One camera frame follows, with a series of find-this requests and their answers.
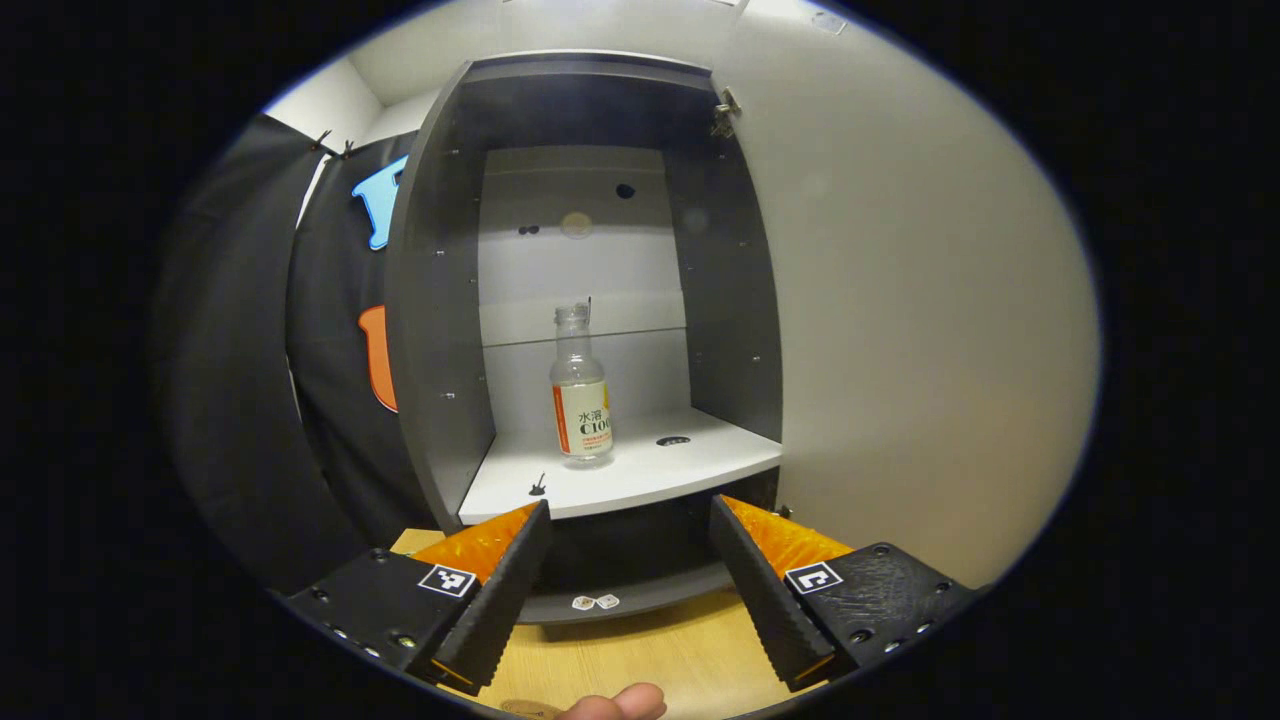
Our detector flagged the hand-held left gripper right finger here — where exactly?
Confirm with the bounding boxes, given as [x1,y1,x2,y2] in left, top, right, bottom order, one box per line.
[708,493,981,694]

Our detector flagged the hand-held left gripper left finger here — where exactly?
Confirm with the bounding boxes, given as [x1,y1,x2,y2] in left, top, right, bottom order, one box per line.
[283,499,554,698]

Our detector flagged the clear plastic bottle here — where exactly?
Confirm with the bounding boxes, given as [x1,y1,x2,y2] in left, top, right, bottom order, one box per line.
[549,303,616,469]

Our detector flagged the dark grey cabinet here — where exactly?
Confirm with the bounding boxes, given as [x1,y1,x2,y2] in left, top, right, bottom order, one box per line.
[385,50,786,626]

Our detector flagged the grey cabinet door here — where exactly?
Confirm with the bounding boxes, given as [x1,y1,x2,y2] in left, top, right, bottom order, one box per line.
[712,0,1101,591]

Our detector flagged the white cabinet shelf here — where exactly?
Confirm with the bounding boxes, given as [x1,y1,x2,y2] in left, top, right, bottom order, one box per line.
[458,408,783,524]

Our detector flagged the black backdrop cloth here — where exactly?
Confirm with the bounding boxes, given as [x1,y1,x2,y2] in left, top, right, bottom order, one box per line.
[150,115,441,596]

